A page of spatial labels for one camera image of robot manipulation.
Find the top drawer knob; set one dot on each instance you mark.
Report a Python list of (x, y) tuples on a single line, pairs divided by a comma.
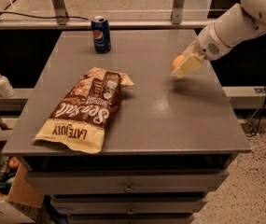
[(128, 189)]

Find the middle drawer knob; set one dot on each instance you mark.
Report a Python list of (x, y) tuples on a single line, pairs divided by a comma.
[(130, 211)]

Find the cardboard box with groceries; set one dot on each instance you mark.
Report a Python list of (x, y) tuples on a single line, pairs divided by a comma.
[(19, 202)]

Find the drawer knob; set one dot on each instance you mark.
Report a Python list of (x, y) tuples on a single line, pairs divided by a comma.
[(128, 189), (130, 211)]

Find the grey drawer cabinet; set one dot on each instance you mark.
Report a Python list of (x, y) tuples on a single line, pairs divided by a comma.
[(172, 139)]

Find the red apple in box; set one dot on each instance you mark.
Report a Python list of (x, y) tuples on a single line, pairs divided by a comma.
[(13, 163)]

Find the blue pepsi can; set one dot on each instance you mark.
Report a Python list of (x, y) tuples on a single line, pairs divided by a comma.
[(101, 34)]

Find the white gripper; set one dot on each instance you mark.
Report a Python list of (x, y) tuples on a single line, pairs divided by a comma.
[(207, 46)]

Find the orange fruit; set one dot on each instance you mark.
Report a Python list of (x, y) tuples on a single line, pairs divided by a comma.
[(177, 61)]

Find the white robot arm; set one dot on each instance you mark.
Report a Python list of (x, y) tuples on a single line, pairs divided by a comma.
[(245, 20)]

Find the brown yellow chip bag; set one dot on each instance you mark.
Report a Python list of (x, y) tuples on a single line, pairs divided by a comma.
[(80, 119)]

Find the white pump sanitizer bottle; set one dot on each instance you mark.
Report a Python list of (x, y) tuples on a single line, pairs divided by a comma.
[(6, 89)]

